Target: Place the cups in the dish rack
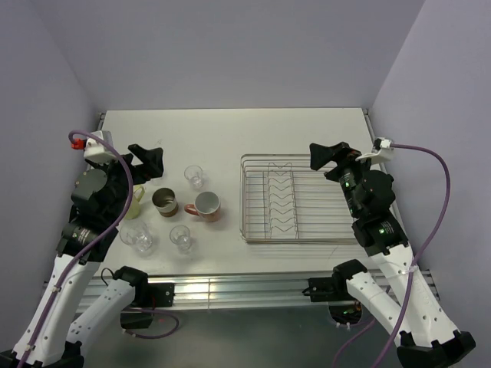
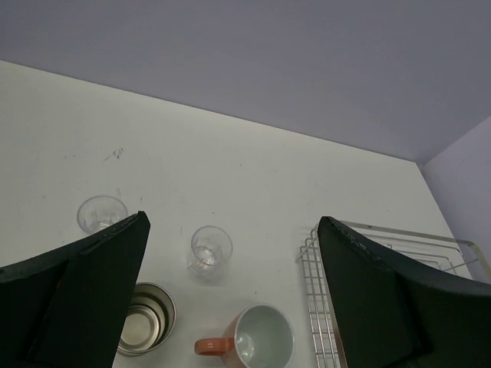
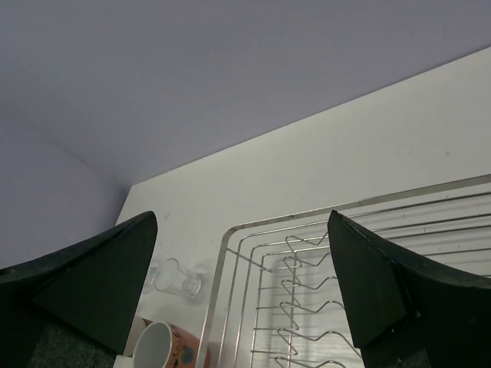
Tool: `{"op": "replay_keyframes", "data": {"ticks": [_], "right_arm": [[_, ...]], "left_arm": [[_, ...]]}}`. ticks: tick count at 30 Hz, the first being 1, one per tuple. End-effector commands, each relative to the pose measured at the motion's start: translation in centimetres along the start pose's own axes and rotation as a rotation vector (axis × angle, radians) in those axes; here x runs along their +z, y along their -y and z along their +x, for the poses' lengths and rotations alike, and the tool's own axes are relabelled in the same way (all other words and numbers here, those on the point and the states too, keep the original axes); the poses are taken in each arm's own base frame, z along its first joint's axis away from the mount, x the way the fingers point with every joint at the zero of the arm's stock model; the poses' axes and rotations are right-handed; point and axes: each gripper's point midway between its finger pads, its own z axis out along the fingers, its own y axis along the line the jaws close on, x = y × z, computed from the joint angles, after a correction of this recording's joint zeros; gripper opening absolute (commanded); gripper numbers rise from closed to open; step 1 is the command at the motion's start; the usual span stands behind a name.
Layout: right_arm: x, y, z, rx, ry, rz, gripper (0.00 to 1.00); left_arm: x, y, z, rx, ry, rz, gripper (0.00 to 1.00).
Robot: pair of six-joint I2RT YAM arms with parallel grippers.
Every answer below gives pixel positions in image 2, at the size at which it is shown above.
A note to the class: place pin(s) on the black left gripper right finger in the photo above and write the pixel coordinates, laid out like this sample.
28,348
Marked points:
393,311

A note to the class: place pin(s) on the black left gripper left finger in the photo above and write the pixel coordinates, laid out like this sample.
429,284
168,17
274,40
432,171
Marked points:
67,307

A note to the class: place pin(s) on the steel cup brown band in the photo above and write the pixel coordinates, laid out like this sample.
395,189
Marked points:
151,317

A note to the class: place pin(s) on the orange floral mug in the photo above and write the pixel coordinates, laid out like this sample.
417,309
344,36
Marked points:
260,336

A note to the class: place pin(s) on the clear glass far left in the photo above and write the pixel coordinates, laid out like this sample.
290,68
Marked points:
100,212

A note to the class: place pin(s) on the clear glass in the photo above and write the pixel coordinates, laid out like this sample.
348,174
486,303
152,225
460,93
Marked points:
210,251
100,212

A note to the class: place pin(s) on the clear glass centre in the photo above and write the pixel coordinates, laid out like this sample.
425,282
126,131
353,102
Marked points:
210,251

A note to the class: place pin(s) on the wire dish rack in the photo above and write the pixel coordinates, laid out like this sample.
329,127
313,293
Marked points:
452,255

